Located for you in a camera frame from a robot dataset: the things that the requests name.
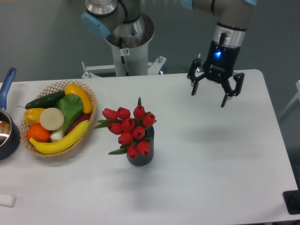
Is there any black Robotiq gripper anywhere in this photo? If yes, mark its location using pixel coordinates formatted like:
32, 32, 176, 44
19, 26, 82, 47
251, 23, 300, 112
187, 40, 245, 108

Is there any red tulip bouquet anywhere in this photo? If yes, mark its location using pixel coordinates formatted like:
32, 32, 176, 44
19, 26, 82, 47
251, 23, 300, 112
94, 97, 157, 159

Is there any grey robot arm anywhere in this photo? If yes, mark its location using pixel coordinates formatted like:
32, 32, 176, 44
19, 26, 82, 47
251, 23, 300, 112
82, 0, 256, 101

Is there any dark grey ribbed vase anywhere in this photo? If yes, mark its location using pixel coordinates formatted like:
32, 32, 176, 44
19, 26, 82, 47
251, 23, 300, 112
127, 126, 154, 166

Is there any purple eggplant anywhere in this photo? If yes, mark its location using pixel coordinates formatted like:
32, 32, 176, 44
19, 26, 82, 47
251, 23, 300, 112
66, 114, 90, 135

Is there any yellow squash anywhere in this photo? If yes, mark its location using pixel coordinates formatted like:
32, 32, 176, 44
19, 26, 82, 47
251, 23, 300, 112
65, 83, 92, 114

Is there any green bok choy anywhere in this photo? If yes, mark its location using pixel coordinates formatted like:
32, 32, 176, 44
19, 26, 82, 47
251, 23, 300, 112
50, 94, 83, 142

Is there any black device at table edge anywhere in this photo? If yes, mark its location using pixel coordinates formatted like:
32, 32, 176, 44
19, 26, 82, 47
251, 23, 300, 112
283, 190, 300, 215

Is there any dark green cucumber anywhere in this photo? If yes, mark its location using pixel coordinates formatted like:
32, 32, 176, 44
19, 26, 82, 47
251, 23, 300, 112
18, 91, 65, 110

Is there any beige round disc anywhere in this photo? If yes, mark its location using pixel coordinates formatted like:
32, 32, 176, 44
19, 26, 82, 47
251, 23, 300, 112
39, 108, 64, 131

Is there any yellow banana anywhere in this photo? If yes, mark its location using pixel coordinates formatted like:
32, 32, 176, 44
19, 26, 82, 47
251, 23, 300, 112
30, 120, 89, 154

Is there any yellow bell pepper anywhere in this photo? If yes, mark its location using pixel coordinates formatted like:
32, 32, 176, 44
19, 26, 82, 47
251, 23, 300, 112
23, 108, 45, 126

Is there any orange fruit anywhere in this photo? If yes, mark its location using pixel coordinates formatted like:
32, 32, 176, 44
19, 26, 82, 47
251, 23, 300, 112
26, 124, 50, 143

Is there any white cylinder object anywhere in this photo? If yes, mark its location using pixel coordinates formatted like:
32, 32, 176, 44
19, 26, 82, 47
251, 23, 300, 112
0, 194, 16, 208

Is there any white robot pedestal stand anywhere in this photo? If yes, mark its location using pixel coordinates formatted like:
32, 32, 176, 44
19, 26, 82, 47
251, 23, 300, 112
82, 43, 167, 78

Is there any white furniture frame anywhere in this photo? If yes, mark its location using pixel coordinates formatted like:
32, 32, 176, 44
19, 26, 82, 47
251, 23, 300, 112
279, 80, 300, 120

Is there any dark pot with blue handle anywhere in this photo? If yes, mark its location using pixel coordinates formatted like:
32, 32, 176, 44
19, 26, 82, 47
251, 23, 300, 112
0, 67, 20, 160

